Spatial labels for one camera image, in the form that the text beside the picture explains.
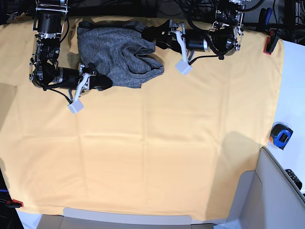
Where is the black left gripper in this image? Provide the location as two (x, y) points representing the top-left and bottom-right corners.
(141, 20), (185, 52)

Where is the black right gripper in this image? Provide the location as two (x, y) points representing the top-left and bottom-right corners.
(79, 63), (113, 92)

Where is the grey long-sleeve T-shirt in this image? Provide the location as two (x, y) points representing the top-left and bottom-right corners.
(77, 21), (164, 88)

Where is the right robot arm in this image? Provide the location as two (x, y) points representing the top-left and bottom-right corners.
(29, 0), (112, 92)

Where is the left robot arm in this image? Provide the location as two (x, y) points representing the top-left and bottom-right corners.
(142, 0), (245, 60)

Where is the yellow table cloth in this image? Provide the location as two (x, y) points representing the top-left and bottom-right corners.
(0, 21), (285, 221)

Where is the red black clamp right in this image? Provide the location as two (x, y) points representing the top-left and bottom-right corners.
(264, 30), (281, 55)

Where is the red black clamp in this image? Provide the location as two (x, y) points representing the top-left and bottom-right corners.
(5, 200), (23, 208)
(264, 30), (281, 55)

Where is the blue black tape measure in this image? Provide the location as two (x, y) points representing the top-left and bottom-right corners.
(269, 122), (293, 150)

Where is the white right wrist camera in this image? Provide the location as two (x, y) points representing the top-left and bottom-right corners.
(67, 100), (84, 114)

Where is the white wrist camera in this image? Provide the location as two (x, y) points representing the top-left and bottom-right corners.
(67, 100), (84, 114)
(175, 60), (193, 75)

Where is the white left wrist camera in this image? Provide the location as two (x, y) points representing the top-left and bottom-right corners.
(175, 60), (193, 75)

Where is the black perforated strap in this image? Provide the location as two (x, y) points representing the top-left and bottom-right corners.
(284, 168), (303, 191)

